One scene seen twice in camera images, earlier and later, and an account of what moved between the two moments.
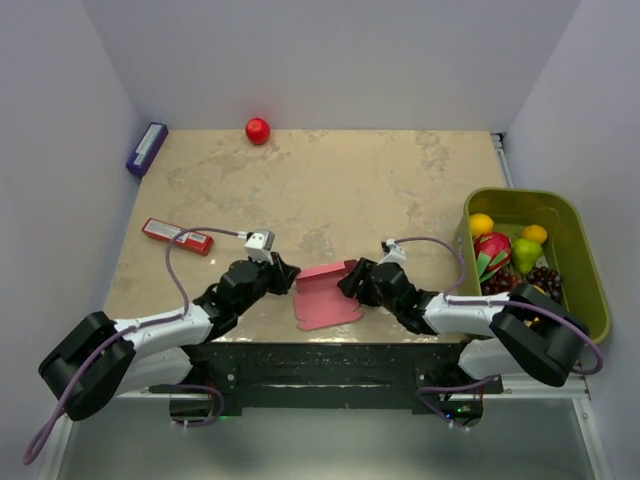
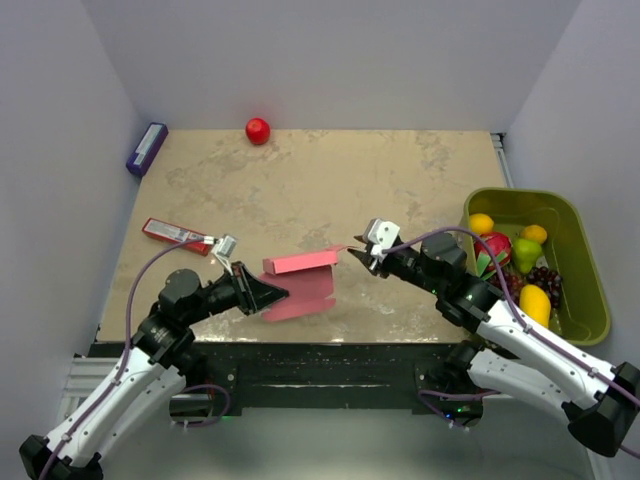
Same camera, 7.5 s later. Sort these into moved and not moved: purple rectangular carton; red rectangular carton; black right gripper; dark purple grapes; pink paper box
Moved: black right gripper; pink paper box
Not moved: purple rectangular carton; red rectangular carton; dark purple grapes
